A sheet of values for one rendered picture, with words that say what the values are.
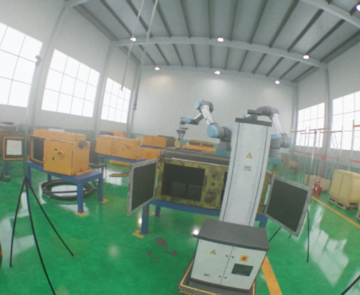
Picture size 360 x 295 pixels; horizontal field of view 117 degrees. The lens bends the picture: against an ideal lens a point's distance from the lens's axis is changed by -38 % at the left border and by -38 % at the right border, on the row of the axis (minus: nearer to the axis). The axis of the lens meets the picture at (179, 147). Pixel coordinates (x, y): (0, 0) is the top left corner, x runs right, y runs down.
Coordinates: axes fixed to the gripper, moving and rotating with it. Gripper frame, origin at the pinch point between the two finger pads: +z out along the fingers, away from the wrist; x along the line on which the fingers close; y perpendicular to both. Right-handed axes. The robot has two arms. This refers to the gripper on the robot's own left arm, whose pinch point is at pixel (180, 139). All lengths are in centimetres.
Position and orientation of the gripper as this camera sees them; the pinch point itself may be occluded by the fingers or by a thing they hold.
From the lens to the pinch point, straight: 235.1
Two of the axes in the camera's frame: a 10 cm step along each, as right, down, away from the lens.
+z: -1.2, 9.9, 0.7
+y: -8.2, -0.6, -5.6
